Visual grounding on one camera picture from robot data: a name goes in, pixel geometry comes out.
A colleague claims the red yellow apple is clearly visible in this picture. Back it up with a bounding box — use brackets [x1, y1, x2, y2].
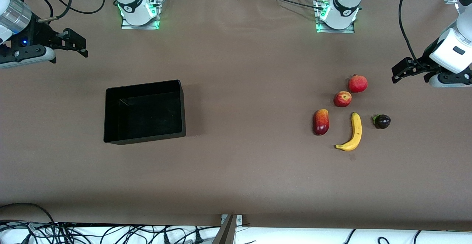
[333, 91, 352, 107]

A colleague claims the yellow banana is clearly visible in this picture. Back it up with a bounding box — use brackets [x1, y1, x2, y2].
[335, 112, 362, 151]

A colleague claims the black plastic box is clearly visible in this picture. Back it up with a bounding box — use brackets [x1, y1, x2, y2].
[103, 80, 186, 145]

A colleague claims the red pomegranate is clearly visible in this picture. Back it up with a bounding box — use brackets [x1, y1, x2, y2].
[348, 74, 368, 93]

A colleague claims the small dark purple eggplant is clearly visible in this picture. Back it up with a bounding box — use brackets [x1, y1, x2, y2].
[372, 114, 391, 129]

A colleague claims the red yellow mango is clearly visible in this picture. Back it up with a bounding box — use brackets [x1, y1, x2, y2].
[313, 109, 330, 136]

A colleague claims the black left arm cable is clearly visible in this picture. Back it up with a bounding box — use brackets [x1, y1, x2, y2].
[399, 0, 432, 71]

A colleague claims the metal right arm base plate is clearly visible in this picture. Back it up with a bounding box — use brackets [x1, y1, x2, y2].
[121, 0, 160, 30]

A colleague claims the black floor cable bundle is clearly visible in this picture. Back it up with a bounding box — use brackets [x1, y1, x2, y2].
[0, 203, 222, 244]

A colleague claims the metal bracket with dark post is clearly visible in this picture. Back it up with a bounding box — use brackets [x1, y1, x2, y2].
[212, 214, 243, 244]

